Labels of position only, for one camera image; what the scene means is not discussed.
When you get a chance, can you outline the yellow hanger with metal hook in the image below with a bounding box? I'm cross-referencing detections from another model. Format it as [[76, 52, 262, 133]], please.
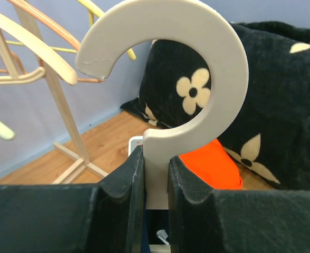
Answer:
[[0, 0, 137, 61]]

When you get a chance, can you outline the black floral blanket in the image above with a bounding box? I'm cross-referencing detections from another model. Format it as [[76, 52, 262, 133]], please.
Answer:
[[121, 21, 310, 190]]

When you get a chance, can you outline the white plastic basket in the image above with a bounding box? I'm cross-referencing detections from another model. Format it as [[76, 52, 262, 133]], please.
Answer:
[[128, 135, 143, 155]]

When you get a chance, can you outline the wooden clothes rack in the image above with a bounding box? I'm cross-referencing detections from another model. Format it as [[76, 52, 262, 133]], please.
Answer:
[[10, 1, 108, 184]]

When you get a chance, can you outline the orange t shirt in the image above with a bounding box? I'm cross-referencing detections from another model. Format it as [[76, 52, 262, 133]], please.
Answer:
[[179, 139, 243, 190]]

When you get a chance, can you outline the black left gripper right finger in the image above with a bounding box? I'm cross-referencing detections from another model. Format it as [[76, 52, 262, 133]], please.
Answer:
[[168, 157, 310, 252]]

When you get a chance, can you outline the pink hanger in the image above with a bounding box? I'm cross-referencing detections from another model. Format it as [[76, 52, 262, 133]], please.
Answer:
[[0, 29, 46, 85]]

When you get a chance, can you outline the orange hanger with metal hook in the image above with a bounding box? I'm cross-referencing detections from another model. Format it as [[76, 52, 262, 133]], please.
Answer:
[[0, 1, 90, 76]]

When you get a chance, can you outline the navy blue t shirt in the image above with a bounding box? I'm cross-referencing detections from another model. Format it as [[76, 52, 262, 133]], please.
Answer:
[[141, 209, 170, 253]]

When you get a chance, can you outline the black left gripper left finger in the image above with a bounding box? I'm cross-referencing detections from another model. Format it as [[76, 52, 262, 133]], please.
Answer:
[[0, 147, 144, 252]]

